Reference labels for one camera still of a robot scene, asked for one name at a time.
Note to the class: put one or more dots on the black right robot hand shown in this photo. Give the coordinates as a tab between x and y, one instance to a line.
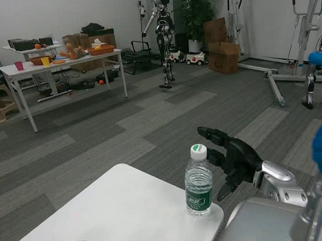
242	162

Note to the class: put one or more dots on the black bag on floor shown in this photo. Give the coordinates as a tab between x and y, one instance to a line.
109	75

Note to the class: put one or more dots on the small white table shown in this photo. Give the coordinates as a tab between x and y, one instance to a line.
25	51

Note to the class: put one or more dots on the silver humanoid robot legs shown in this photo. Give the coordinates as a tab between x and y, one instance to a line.
309	89

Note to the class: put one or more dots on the small black equipment case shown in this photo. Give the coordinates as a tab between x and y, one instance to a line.
46	42

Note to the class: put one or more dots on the hanging silver humanoid robot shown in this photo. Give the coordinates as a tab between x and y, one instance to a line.
164	38

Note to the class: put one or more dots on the rectangular orange basket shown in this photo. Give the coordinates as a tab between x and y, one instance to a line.
100	51

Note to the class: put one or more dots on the black bag on boxes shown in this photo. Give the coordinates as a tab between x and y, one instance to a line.
92	27

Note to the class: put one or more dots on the large black equipment case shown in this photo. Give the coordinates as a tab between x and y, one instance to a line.
23	44

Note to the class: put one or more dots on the round orange basket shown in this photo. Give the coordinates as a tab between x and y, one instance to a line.
35	61

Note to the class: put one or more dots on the wide brown cardboard box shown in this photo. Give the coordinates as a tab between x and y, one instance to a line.
224	58

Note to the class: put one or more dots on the tissue box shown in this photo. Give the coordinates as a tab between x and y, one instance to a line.
99	43

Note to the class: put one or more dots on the orange fruit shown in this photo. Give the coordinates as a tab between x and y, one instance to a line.
37	46

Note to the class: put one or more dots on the pink plastic cup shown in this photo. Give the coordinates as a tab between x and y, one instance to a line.
18	66

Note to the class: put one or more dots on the tall green plant white pot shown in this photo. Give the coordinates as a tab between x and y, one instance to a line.
195	12

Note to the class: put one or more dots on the clear water bottle green label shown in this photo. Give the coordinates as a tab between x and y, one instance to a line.
199	197

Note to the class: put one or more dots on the black folding bench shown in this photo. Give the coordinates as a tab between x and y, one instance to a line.
140	59

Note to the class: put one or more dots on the orange plush toy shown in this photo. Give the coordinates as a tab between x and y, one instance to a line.
73	52

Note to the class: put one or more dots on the white gantry stand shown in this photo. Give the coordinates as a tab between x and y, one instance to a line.
275	89

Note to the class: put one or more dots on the white toy car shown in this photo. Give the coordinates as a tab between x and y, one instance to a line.
177	56
196	58

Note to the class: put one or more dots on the open brown cardboard box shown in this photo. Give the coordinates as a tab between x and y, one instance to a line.
75	39

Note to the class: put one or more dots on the large closed cardboard box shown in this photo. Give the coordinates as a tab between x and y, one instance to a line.
109	37

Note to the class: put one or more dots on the large white folding table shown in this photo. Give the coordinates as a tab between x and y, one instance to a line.
32	69

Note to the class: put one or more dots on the yellow plastic cup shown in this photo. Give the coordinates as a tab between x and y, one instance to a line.
45	62

